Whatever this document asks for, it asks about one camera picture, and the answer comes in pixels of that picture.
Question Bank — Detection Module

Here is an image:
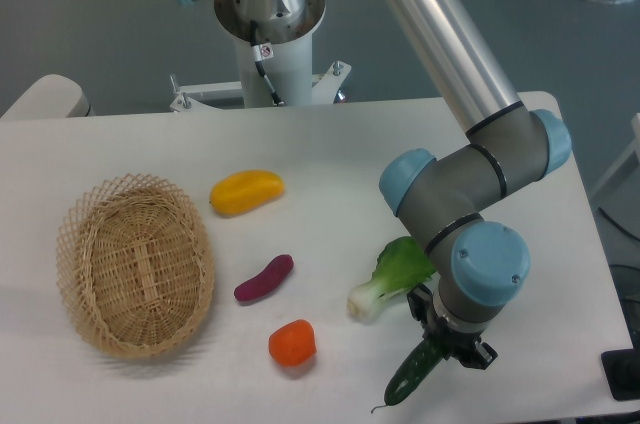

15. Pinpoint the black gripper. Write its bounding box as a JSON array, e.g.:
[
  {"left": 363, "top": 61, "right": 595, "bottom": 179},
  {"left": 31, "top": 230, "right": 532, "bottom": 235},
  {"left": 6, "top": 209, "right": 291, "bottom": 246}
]
[{"left": 407, "top": 284, "right": 498, "bottom": 369}]

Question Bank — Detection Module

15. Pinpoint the dark green cucumber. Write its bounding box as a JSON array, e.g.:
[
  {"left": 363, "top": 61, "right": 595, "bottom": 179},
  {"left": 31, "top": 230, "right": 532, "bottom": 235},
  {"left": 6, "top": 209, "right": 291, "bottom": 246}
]
[{"left": 370, "top": 337, "right": 448, "bottom": 414}]

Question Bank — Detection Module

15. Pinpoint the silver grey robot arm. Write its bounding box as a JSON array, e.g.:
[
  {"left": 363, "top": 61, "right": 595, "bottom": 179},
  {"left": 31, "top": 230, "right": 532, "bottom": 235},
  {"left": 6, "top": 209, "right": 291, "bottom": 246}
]
[{"left": 178, "top": 0, "right": 571, "bottom": 369}]

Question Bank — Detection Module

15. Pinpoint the green bok choy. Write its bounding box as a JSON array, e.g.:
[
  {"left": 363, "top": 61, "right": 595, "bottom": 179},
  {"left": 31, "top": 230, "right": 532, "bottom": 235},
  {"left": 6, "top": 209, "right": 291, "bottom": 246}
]
[{"left": 347, "top": 236, "right": 437, "bottom": 323}]

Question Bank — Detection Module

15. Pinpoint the black device at edge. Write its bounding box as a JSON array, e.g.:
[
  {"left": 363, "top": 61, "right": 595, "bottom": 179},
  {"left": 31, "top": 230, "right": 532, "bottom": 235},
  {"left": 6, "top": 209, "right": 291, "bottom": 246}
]
[{"left": 601, "top": 349, "right": 639, "bottom": 402}]

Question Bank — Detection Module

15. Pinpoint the orange carrot piece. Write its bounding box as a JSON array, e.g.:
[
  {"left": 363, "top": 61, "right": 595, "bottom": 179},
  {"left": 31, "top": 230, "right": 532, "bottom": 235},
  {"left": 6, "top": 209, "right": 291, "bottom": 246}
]
[{"left": 268, "top": 319, "right": 317, "bottom": 367}]

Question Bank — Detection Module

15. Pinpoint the purple sweet potato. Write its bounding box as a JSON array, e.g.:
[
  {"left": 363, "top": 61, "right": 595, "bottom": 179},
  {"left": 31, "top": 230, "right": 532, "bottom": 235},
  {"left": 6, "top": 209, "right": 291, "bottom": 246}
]
[{"left": 234, "top": 254, "right": 294, "bottom": 304}]

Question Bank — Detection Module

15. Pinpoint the yellow mango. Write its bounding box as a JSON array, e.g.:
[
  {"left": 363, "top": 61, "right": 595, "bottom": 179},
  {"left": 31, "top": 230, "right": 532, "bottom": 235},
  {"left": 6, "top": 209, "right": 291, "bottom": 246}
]
[{"left": 209, "top": 170, "right": 286, "bottom": 216}]

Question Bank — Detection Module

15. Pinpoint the woven wicker basket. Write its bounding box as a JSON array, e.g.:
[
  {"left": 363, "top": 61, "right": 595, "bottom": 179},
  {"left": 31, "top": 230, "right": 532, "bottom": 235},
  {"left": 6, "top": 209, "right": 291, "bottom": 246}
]
[{"left": 56, "top": 174, "right": 215, "bottom": 359}]

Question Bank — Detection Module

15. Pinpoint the white chair corner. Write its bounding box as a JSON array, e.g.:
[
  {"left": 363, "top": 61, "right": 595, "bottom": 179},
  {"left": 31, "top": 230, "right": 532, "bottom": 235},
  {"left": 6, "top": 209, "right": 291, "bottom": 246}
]
[{"left": 1, "top": 74, "right": 96, "bottom": 122}]

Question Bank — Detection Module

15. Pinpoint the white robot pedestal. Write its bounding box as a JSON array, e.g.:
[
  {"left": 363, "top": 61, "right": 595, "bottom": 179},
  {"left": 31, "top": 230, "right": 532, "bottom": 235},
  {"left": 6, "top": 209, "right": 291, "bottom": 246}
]
[{"left": 170, "top": 0, "right": 352, "bottom": 112}]

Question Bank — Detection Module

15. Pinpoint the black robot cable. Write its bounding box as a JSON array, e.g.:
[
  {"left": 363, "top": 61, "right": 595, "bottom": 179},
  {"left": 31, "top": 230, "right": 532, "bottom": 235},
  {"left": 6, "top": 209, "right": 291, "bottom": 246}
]
[{"left": 248, "top": 19, "right": 286, "bottom": 107}]

